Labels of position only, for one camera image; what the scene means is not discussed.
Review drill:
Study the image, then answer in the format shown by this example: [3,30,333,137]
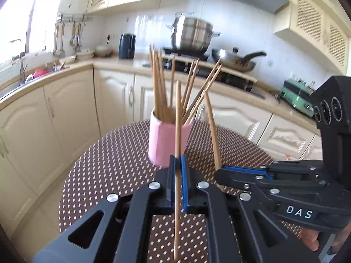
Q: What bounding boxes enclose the wooden chopstick five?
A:
[182,61,196,110]

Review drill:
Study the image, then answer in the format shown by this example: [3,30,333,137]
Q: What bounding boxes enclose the black gas stove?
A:
[175,60,266,100]

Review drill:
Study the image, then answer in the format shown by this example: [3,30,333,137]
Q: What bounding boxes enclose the stainless steel steamer pot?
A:
[166,16,221,53]

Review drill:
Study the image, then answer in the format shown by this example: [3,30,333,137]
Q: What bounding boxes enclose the dark blue kettle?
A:
[118,33,136,59]

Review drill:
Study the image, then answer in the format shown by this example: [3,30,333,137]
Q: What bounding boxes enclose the lattice door right cabinet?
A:
[274,0,349,75]

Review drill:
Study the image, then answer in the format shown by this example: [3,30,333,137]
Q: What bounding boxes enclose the wooden chopstick ten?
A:
[204,93,222,170]

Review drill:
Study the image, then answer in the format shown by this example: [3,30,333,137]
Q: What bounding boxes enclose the red dish in sink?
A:
[33,69,50,79]

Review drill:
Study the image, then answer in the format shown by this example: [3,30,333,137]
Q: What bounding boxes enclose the black induction plate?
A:
[162,48,209,61]

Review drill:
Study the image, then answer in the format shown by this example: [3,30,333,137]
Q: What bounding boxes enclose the person right hand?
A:
[301,224,350,253]

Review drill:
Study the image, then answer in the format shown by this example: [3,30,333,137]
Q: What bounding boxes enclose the pink chopstick cup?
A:
[147,108,194,168]

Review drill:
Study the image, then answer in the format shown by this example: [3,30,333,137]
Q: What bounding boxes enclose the wooden chopstick three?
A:
[184,90,207,125]

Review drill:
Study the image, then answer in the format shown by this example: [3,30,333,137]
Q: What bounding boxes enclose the cream lower cabinets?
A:
[1,60,322,236]

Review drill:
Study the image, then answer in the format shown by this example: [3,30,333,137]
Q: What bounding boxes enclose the stacked white bowls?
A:
[95,46,113,58]

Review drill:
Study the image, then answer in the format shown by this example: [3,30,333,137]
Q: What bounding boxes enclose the brown polka dot tablecloth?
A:
[58,121,273,262]

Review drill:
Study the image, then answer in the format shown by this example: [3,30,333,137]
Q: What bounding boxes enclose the wooden chopstick nine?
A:
[182,59,200,115]

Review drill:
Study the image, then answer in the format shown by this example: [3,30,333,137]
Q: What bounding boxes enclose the wooden chopstick twelve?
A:
[181,60,222,125]

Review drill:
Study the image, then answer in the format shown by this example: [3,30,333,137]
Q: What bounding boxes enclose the steel wok with lid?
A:
[211,49,267,73]

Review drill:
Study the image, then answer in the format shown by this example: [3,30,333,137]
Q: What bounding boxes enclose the white bowl by sink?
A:
[59,55,76,65]

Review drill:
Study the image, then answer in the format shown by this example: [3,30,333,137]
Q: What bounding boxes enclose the wooden chopstick two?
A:
[174,81,182,262]

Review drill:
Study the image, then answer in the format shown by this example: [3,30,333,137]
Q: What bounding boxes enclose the wooden chopstick one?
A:
[157,50,172,124]

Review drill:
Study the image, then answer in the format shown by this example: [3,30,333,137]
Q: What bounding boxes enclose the green electric cooker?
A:
[280,78,314,117]

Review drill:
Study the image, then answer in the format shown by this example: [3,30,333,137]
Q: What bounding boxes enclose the chrome sink faucet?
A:
[9,39,27,86]

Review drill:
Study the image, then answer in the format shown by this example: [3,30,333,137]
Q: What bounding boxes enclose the hanging ladle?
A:
[53,23,65,58]

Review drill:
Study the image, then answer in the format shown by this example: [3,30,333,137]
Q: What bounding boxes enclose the wall utensil rack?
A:
[55,13,93,24]

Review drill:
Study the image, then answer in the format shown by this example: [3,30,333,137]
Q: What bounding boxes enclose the wooden chopstick eleven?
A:
[181,58,222,125]

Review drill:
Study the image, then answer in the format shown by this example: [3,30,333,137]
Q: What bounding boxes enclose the wooden chopstick four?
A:
[159,57,173,124]

